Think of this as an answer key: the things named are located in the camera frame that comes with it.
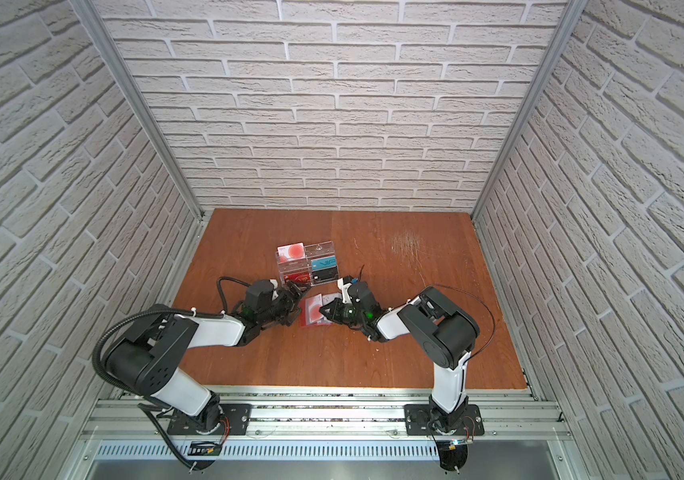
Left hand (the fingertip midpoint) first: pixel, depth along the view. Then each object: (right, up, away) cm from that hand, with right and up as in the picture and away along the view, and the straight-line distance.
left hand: (310, 293), depth 90 cm
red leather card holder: (+5, -2, +4) cm, 7 cm away
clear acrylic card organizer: (0, +13, +8) cm, 15 cm away
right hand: (+3, -5, -1) cm, 6 cm away
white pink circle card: (-7, +13, +7) cm, 16 cm away
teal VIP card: (+3, +9, +7) cm, 12 cm away
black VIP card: (+3, +5, +8) cm, 10 cm away
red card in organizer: (-5, +4, +7) cm, 10 cm away
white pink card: (0, -5, +1) cm, 6 cm away
